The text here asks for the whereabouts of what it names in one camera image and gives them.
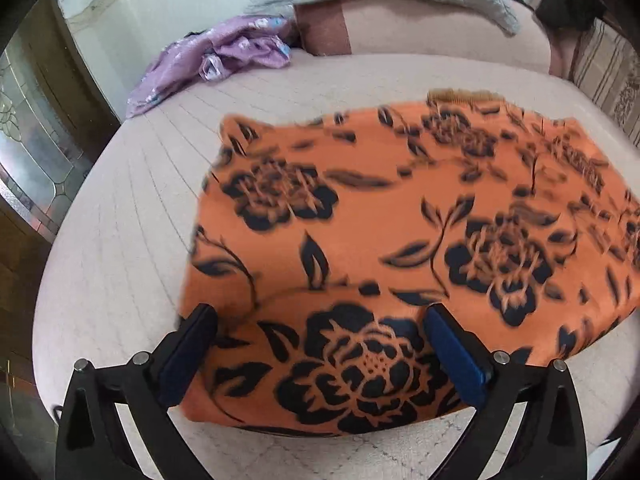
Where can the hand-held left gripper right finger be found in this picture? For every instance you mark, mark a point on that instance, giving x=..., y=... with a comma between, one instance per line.
x=457, y=360

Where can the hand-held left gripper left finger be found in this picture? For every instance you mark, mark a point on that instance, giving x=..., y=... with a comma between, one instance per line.
x=187, y=355

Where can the orange black floral shirt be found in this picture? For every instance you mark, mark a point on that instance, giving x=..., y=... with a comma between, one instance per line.
x=380, y=240

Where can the wooden stained glass door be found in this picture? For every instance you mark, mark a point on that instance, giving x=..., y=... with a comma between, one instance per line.
x=35, y=150

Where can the purple floral garment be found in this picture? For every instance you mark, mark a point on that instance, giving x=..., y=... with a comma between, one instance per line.
x=220, y=52

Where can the striped floral backrest cushion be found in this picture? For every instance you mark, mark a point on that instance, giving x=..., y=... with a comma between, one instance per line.
x=612, y=75

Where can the pink bolster cushion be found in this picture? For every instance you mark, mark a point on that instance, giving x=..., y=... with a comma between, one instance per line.
x=430, y=30

